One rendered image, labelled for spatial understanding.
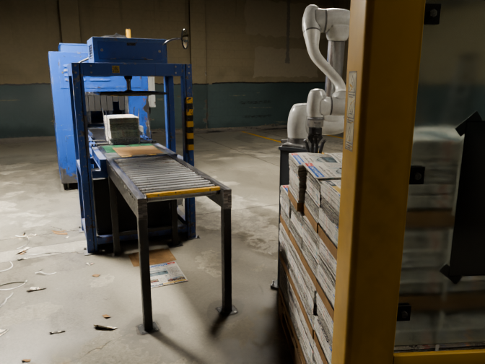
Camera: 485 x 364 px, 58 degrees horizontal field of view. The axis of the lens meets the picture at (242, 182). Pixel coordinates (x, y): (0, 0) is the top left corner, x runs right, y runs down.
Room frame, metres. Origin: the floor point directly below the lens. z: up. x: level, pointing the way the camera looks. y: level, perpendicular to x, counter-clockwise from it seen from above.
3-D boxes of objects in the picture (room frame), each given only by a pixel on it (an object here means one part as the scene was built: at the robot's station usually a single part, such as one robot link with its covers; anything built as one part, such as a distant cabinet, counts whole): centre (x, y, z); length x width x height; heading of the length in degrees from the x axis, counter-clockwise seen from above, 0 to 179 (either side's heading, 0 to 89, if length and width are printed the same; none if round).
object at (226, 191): (3.09, 0.36, 0.74); 1.34 x 0.05 x 0.12; 24
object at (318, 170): (1.77, -0.45, 1.06); 0.37 x 0.29 x 0.01; 93
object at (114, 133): (4.45, 1.23, 0.93); 0.38 x 0.30 x 0.26; 24
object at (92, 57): (3.92, 1.00, 1.65); 0.60 x 0.45 x 0.20; 114
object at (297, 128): (2.85, -0.38, 1.17); 0.18 x 0.16 x 0.22; 91
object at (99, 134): (4.96, 1.45, 0.75); 1.53 x 0.64 x 0.10; 24
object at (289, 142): (2.86, -0.36, 1.03); 0.22 x 0.18 x 0.06; 57
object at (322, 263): (1.92, -0.46, 0.42); 1.17 x 0.39 x 0.83; 5
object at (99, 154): (3.92, 1.00, 0.75); 0.70 x 0.65 x 0.10; 24
